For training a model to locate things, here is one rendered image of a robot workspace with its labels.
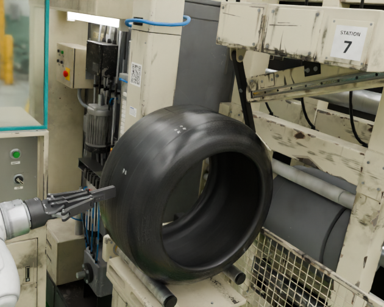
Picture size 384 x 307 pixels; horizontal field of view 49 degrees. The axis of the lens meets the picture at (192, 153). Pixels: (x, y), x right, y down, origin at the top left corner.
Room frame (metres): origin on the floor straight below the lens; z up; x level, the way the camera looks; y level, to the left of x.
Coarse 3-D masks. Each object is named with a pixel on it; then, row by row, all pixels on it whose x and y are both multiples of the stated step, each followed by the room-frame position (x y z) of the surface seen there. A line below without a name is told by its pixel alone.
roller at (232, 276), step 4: (232, 264) 1.27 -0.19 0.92; (228, 268) 1.26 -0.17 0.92; (232, 268) 1.25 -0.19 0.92; (236, 268) 1.25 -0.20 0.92; (224, 272) 1.26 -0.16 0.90; (228, 272) 1.25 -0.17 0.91; (232, 272) 1.24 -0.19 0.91; (236, 272) 1.23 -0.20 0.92; (240, 272) 1.23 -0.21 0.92; (228, 276) 1.24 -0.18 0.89; (232, 276) 1.23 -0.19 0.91; (236, 276) 1.22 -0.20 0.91; (240, 276) 1.22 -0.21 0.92; (244, 276) 1.23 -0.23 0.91; (232, 280) 1.23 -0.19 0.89; (236, 280) 1.21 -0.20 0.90; (240, 280) 1.22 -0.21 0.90; (244, 280) 1.23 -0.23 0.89
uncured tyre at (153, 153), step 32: (160, 128) 1.16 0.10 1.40; (192, 128) 1.13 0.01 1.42; (224, 128) 1.17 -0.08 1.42; (128, 160) 1.11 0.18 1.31; (160, 160) 1.06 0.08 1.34; (192, 160) 1.08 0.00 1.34; (224, 160) 1.50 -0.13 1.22; (256, 160) 1.23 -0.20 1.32; (128, 192) 1.04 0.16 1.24; (160, 192) 1.03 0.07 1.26; (224, 192) 1.49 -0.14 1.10; (256, 192) 1.39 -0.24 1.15; (128, 224) 1.02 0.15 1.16; (160, 224) 1.03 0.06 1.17; (192, 224) 1.44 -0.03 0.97; (224, 224) 1.41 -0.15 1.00; (256, 224) 1.26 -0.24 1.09; (128, 256) 1.08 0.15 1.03; (160, 256) 1.04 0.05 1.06; (192, 256) 1.31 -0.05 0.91; (224, 256) 1.21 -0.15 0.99
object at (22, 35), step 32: (0, 0) 1.37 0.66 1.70; (32, 0) 1.43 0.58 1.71; (0, 32) 1.37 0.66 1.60; (32, 32) 1.43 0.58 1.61; (0, 64) 1.37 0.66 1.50; (32, 64) 1.43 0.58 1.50; (0, 96) 1.37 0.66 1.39; (32, 96) 1.43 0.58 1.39; (0, 128) 1.36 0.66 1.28; (32, 128) 1.43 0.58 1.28
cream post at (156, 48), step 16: (144, 0) 1.42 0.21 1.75; (160, 0) 1.40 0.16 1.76; (176, 0) 1.44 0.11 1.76; (144, 16) 1.41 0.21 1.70; (160, 16) 1.41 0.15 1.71; (176, 16) 1.44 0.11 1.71; (144, 32) 1.40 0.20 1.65; (160, 32) 1.41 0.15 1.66; (176, 32) 1.45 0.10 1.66; (144, 48) 1.40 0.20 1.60; (160, 48) 1.41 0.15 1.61; (176, 48) 1.45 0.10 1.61; (144, 64) 1.39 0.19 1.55; (160, 64) 1.42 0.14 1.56; (176, 64) 1.45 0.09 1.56; (128, 80) 1.48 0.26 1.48; (144, 80) 1.39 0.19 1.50; (160, 80) 1.42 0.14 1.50; (128, 96) 1.47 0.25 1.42; (144, 96) 1.39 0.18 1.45; (160, 96) 1.42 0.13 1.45; (128, 112) 1.46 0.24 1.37; (144, 112) 1.39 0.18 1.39; (128, 128) 1.45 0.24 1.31; (112, 304) 1.47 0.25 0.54; (128, 304) 1.39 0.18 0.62
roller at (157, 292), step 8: (120, 256) 1.28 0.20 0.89; (128, 264) 1.23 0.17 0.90; (136, 272) 1.19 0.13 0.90; (144, 280) 1.14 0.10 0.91; (152, 280) 1.13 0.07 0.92; (152, 288) 1.10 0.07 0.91; (160, 288) 1.09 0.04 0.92; (160, 296) 1.07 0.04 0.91; (168, 296) 1.06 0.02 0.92; (168, 304) 1.05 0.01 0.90
